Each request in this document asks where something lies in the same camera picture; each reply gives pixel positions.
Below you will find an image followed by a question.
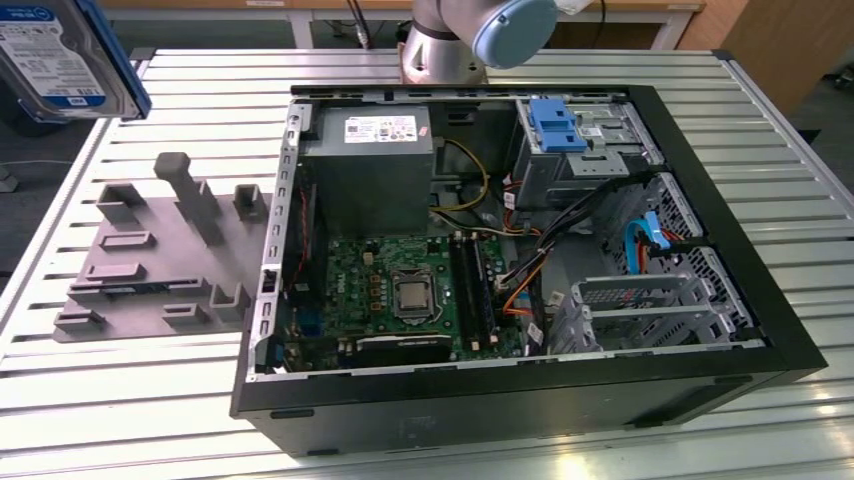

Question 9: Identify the hard disk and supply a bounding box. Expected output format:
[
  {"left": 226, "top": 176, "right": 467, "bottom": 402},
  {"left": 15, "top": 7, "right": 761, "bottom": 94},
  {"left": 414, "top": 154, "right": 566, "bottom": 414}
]
[{"left": 0, "top": 0, "right": 152, "bottom": 124}]

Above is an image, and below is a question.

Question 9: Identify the silver disk bay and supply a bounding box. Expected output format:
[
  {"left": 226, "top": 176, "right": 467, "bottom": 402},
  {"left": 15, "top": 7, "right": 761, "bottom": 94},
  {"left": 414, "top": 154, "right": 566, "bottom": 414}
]
[{"left": 570, "top": 272, "right": 742, "bottom": 351}]

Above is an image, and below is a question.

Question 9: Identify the CPU socket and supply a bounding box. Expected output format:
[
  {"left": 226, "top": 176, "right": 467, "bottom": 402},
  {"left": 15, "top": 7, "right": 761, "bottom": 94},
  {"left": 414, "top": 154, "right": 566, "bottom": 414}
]
[{"left": 389, "top": 269, "right": 446, "bottom": 324}]

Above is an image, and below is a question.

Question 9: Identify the black RAM stick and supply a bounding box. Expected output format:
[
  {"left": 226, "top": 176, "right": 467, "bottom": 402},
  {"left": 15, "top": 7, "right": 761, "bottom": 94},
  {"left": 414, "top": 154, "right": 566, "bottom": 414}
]
[{"left": 451, "top": 233, "right": 474, "bottom": 351}]

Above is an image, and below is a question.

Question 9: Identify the silver CPU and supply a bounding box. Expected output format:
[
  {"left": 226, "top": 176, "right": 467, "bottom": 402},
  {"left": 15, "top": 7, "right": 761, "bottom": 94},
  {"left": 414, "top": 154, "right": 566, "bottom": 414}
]
[{"left": 397, "top": 282, "right": 435, "bottom": 311}]

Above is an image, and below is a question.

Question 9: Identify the grey power supply unit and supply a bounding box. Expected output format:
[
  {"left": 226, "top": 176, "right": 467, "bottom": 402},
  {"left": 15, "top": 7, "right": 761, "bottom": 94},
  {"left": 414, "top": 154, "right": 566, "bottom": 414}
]
[{"left": 303, "top": 102, "right": 439, "bottom": 241}]

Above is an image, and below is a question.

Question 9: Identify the green motherboard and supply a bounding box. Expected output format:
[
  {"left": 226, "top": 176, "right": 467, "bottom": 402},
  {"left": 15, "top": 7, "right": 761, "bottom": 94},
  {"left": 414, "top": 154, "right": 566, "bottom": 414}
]
[{"left": 286, "top": 234, "right": 529, "bottom": 371}]

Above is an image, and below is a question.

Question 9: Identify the black graphics card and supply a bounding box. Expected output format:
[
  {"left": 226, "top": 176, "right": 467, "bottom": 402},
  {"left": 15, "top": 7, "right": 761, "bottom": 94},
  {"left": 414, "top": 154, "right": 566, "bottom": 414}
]
[{"left": 350, "top": 332, "right": 455, "bottom": 366}]

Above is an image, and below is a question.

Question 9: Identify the grey optical drive cage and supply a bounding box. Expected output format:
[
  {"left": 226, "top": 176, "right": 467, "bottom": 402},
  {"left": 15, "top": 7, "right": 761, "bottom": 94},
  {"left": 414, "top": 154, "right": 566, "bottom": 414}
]
[{"left": 513, "top": 97, "right": 666, "bottom": 211}]

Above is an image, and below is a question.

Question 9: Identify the blue drive latch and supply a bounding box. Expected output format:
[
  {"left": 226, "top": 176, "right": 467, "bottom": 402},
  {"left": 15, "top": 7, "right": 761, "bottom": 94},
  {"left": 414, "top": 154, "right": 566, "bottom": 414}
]
[{"left": 525, "top": 98, "right": 590, "bottom": 154}]

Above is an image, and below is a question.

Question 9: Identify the black PC case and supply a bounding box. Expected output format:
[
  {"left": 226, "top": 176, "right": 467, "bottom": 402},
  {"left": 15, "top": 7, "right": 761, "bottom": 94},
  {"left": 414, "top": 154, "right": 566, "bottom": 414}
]
[{"left": 230, "top": 83, "right": 829, "bottom": 456}]

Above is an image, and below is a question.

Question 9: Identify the grey parts rack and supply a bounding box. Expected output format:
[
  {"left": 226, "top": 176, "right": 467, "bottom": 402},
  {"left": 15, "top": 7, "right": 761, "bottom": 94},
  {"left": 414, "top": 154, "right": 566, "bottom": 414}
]
[{"left": 52, "top": 152, "right": 273, "bottom": 346}]

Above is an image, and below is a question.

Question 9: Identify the spare RAM stick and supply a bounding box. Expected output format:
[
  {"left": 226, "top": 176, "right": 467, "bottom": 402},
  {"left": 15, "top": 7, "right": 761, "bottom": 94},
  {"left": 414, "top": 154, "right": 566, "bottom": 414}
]
[{"left": 99, "top": 283, "right": 167, "bottom": 296}]

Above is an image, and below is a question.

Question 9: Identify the brown wooden cabinet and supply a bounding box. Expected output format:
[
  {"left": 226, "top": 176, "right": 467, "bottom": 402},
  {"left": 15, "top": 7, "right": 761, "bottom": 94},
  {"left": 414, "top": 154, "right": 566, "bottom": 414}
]
[{"left": 677, "top": 0, "right": 854, "bottom": 116}]

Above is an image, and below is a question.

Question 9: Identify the yellow black power wire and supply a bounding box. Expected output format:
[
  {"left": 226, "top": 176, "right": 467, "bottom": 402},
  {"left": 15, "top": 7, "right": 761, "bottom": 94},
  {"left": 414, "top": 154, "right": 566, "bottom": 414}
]
[{"left": 430, "top": 138, "right": 493, "bottom": 216}]

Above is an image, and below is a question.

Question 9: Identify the orange wire bundle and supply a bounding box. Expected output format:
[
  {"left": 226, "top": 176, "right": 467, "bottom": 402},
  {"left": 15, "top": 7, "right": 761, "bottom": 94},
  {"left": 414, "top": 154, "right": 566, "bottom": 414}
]
[{"left": 499, "top": 284, "right": 535, "bottom": 319}]

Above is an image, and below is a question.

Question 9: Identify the thin red wire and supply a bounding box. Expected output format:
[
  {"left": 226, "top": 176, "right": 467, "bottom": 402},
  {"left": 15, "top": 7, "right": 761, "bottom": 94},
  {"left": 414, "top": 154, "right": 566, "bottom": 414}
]
[{"left": 298, "top": 187, "right": 317, "bottom": 274}]

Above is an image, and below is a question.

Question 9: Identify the black wire bundle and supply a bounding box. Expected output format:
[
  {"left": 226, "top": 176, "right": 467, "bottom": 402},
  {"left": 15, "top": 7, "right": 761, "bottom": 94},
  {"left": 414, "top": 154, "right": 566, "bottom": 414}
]
[{"left": 533, "top": 174, "right": 653, "bottom": 261}]

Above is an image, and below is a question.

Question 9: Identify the blue data wire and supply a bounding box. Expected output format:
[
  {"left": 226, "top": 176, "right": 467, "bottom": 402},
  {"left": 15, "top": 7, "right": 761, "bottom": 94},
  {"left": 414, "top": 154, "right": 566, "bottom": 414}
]
[{"left": 626, "top": 212, "right": 676, "bottom": 276}]

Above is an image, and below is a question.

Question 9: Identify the red orange disk power wire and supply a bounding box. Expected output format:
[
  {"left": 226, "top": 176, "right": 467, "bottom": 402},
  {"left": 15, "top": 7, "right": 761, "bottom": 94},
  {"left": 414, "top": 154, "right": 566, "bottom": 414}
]
[{"left": 637, "top": 234, "right": 709, "bottom": 274}]

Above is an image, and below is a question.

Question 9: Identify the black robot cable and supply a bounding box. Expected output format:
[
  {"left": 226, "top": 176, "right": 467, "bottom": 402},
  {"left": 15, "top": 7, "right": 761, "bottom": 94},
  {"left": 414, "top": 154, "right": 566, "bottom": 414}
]
[{"left": 343, "top": 0, "right": 374, "bottom": 51}]

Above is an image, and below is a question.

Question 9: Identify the white cable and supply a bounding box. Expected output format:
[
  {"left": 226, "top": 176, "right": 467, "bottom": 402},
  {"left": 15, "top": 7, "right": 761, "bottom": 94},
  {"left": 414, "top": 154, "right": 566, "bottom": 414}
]
[{"left": 0, "top": 158, "right": 76, "bottom": 169}]

